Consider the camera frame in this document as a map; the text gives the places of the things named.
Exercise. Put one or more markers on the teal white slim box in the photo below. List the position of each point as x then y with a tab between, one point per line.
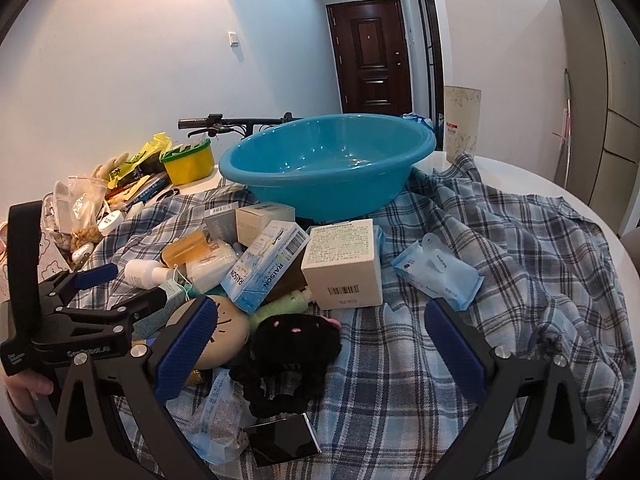
170	292

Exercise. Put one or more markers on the blue plastic bag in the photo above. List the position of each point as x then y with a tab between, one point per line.
420	120

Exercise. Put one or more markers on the clear printed packet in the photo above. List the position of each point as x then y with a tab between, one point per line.
220	425

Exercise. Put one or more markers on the clear zip bag of nuts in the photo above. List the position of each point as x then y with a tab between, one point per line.
85	230

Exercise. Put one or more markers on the beige refrigerator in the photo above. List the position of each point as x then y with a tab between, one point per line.
610	110

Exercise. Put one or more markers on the black glossy box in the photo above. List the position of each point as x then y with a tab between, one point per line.
282	440

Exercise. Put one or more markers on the person's left forearm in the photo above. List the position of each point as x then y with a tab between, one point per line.
30	440

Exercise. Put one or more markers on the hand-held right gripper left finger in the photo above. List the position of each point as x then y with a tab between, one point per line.
185	350

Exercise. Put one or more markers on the white perforated case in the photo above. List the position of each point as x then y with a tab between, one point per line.
83	252

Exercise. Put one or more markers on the white labelled jar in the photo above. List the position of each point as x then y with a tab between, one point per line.
111	222

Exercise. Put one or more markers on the brown entrance door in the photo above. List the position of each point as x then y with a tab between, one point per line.
370	60

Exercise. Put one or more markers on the yellow container with green rim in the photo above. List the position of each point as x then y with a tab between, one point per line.
187	167

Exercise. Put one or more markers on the beige round plush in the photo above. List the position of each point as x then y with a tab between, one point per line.
230	330

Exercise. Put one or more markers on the black framed glass sliding door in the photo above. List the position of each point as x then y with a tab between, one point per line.
432	60

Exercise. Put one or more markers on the yellow card packet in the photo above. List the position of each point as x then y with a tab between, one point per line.
127	187

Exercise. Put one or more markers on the blue plastic basin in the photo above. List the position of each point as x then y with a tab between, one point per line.
325	180

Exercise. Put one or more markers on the dark snack bag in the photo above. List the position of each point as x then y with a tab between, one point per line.
149	167

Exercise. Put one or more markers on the orange translucent soap box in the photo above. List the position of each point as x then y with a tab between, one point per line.
187	250

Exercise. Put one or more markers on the light blue white cigarette pack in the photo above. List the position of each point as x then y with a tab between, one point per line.
260	275

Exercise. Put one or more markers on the marble pattern board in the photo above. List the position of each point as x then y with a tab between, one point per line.
462	125

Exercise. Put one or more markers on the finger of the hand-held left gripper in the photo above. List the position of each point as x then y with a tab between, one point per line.
145	302
95	276

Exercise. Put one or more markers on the cream cardboard box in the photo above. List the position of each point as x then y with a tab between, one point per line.
340	260

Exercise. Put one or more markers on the white lotion bottle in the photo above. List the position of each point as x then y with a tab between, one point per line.
142	272

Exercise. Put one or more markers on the blue plaid shirt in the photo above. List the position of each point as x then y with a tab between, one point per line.
450	240

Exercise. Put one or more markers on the beige plush toy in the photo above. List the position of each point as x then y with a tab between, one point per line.
107	167

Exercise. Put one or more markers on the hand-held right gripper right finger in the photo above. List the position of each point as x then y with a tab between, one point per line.
455	355

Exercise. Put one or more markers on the white tissue pack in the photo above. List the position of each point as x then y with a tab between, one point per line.
212	270

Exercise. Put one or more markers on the white light switch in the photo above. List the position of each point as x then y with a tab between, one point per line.
233	39

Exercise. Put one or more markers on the grey box with barcode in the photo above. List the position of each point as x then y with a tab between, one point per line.
220	225

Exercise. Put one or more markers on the bear printed pouch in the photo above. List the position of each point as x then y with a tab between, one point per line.
52	260

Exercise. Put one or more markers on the clear plastic box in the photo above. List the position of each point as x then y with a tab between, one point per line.
61	207

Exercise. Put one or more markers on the black scrunchie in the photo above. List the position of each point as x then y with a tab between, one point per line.
260	395

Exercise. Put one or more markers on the person's left hand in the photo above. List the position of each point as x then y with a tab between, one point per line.
25	390

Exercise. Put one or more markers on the beige box with barcode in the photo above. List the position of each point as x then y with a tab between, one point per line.
260	222

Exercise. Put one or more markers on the blue book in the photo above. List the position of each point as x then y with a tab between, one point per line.
150	187

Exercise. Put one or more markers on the light green tube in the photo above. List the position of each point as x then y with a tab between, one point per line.
285	305

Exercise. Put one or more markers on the yellow plastic bag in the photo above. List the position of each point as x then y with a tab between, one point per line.
150	150

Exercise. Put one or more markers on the black plush toy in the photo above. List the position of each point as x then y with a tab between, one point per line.
295	345

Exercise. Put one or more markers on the blue wet wipes pack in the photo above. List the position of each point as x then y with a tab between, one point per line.
435	275

